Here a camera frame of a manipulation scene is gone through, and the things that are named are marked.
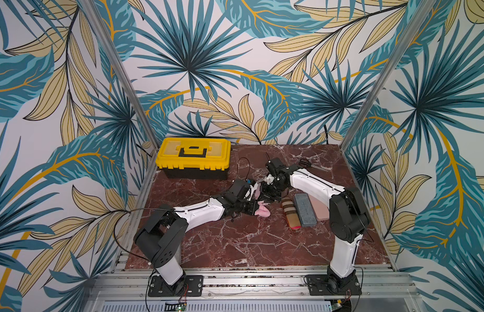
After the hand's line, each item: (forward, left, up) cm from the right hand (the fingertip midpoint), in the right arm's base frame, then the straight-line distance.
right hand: (258, 199), depth 89 cm
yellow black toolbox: (+17, +29, +11) cm, 35 cm away
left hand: (-5, +1, -1) cm, 5 cm away
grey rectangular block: (-4, -22, -4) cm, 23 cm away
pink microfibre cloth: (-5, -1, -1) cm, 6 cm away
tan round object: (-5, -15, -5) cm, 17 cm away
